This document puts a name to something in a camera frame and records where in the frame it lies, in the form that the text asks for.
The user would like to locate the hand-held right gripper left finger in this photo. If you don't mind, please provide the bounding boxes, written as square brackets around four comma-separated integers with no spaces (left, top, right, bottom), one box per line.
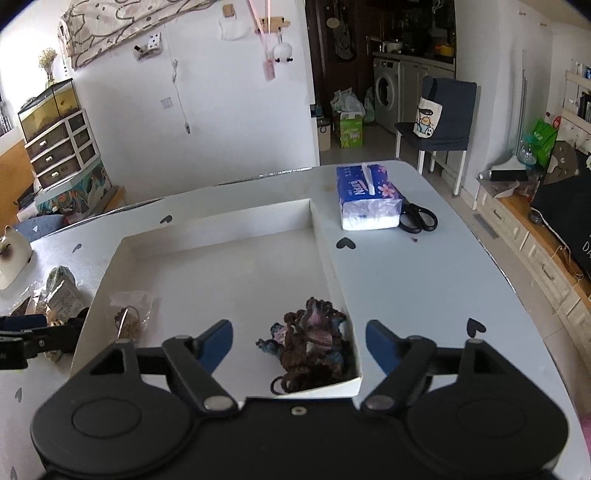
[69,319,238,416]

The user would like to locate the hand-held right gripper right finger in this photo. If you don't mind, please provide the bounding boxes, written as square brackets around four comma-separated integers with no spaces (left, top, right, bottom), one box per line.
[360,319,532,416]

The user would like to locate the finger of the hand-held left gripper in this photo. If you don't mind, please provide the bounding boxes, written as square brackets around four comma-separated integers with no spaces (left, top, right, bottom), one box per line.
[0,308,90,370]
[0,315,49,332]

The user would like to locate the silver foil packet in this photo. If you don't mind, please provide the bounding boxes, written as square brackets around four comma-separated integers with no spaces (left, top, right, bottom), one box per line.
[44,267,90,322]

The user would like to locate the white cardboard box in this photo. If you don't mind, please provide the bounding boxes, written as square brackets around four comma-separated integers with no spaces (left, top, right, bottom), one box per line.
[69,198,363,400]

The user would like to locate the white cat-shaped lamp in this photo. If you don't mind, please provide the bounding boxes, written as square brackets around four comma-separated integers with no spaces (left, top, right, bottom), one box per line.
[0,225,33,291]

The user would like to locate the black scissors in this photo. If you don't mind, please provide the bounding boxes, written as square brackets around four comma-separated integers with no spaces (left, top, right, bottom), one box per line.
[398,196,438,234]

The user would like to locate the colourful printed storage box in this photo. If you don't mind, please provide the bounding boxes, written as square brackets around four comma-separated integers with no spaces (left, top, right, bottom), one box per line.
[34,161,114,217]

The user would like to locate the blue tissue pack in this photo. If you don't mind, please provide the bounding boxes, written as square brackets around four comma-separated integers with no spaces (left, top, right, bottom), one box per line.
[336,162,404,232]

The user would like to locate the wooden television cabinet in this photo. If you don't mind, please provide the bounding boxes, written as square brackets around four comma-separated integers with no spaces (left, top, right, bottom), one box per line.
[475,178,591,333]

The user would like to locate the white drawer cabinet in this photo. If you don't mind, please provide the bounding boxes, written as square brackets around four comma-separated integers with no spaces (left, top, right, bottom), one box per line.
[24,109,100,190]

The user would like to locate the glass fish tank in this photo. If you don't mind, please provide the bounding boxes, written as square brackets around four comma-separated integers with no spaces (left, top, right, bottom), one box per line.
[17,78,79,141]

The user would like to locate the green cardboard box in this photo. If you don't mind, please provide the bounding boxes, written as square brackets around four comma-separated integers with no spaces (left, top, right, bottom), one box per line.
[339,112,365,148]

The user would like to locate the black television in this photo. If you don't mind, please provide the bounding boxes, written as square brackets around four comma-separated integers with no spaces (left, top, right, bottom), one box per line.
[531,143,591,283]

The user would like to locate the white cartoon tote bag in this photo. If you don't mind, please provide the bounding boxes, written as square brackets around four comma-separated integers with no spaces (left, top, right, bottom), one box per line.
[413,97,439,138]

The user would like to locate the dark blue covered chair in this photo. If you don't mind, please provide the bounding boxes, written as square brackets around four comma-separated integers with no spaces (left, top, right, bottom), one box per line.
[394,76,478,195]

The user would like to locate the white plastic bag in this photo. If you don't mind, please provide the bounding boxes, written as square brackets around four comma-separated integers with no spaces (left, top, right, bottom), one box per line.
[330,89,365,116]

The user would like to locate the grey washing machine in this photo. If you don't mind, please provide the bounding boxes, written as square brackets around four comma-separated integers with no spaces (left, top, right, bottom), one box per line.
[373,58,402,134]

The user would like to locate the green shopping bag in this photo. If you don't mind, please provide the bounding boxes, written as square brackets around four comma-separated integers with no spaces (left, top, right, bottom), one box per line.
[526,117,559,167]

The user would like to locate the dried flower bunch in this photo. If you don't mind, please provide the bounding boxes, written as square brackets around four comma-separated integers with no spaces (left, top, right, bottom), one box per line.
[38,48,58,87]

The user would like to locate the grey kitchen cabinet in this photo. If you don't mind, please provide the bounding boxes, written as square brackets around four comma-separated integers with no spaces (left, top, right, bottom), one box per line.
[399,58,456,134]

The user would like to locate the pink hanging ribbon tag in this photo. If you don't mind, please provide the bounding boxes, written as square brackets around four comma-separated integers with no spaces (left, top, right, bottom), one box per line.
[249,0,278,82]

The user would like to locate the metal pole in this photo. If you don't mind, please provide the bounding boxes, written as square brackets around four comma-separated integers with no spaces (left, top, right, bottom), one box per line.
[510,48,530,158]

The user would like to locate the white hanging cable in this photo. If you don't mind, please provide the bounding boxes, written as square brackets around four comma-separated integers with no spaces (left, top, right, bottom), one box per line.
[171,60,191,134]

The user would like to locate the white wall shelf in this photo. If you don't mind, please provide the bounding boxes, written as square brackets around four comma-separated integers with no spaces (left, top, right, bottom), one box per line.
[561,60,591,155]

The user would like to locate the printed wall cloth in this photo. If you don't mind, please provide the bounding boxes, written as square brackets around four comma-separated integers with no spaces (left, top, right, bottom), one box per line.
[60,0,218,70]

